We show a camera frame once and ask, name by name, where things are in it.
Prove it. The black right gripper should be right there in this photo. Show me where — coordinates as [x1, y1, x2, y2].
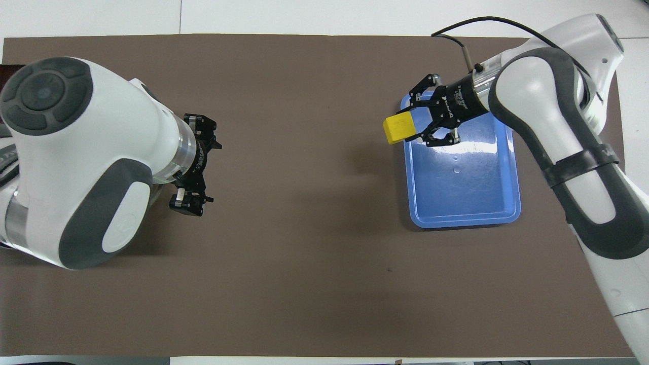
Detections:
[409, 72, 491, 148]

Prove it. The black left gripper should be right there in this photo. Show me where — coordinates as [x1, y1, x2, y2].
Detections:
[168, 113, 223, 217]

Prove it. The yellow cube block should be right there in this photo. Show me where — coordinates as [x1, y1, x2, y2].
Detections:
[383, 112, 418, 145]

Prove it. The blue plastic tray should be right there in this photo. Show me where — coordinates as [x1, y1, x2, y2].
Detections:
[400, 91, 522, 229]

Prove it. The brown table mat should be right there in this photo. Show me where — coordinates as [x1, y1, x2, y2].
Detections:
[0, 33, 645, 358]

